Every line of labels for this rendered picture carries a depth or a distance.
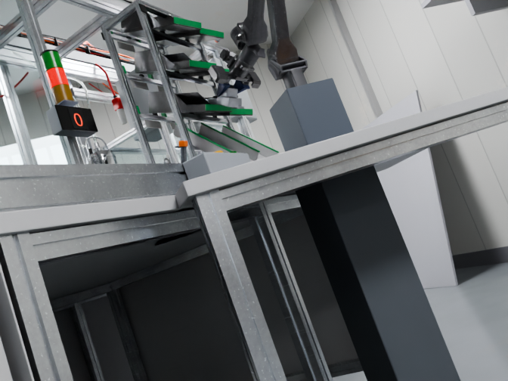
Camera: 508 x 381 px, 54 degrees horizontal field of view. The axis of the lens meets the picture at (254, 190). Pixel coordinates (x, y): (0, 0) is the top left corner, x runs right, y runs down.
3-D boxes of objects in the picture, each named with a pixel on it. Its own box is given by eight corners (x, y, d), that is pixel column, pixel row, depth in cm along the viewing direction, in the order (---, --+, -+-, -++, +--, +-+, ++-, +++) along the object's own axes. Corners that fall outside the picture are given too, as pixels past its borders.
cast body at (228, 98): (238, 107, 163) (241, 86, 161) (227, 106, 160) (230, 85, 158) (222, 103, 169) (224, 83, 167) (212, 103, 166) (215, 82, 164)
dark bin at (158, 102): (232, 112, 170) (231, 90, 169) (205, 111, 160) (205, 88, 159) (175, 113, 187) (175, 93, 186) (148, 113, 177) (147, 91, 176)
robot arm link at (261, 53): (271, 53, 151) (258, 34, 156) (257, 50, 148) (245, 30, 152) (259, 70, 156) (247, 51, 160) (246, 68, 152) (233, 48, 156)
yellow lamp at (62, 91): (78, 100, 136) (73, 85, 137) (63, 99, 132) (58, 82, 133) (66, 109, 139) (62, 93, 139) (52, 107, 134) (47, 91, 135)
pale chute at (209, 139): (256, 163, 167) (259, 150, 166) (231, 165, 157) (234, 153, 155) (199, 134, 182) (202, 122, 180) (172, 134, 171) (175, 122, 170)
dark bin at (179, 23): (201, 29, 175) (201, 7, 174) (174, 24, 164) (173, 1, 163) (149, 38, 192) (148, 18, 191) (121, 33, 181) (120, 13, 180)
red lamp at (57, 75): (72, 85, 137) (68, 69, 138) (58, 82, 133) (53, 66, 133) (61, 92, 139) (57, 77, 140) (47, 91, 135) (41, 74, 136)
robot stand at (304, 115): (360, 147, 127) (332, 77, 129) (314, 162, 122) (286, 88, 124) (337, 162, 140) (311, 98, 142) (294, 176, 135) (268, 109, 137)
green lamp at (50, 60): (67, 68, 138) (63, 53, 138) (53, 65, 133) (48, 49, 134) (57, 76, 140) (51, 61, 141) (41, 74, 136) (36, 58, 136)
